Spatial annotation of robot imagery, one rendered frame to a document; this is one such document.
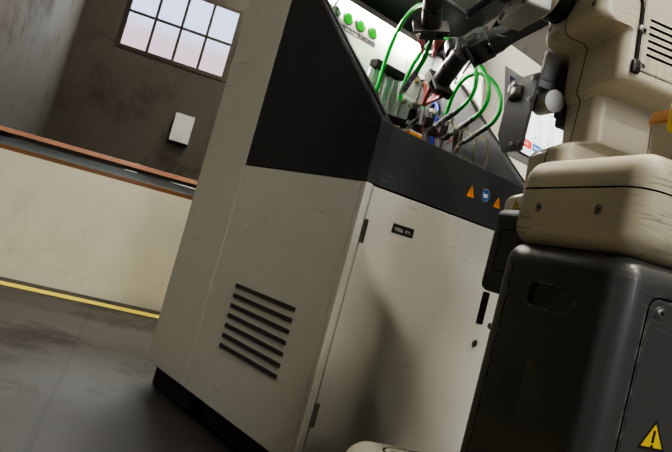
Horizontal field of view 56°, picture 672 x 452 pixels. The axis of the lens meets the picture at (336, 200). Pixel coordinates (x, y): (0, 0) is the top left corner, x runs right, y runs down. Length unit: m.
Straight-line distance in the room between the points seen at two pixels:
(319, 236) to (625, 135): 0.79
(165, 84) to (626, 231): 8.49
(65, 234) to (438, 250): 2.44
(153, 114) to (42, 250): 5.40
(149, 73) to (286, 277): 7.48
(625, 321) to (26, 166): 3.38
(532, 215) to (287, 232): 0.98
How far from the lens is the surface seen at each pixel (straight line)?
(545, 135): 2.71
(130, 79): 9.07
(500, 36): 1.93
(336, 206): 1.65
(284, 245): 1.78
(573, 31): 1.29
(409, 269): 1.75
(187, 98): 9.05
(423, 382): 1.90
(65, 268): 3.80
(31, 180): 3.80
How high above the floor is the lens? 0.61
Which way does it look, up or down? 4 degrees up
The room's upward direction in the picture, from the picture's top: 15 degrees clockwise
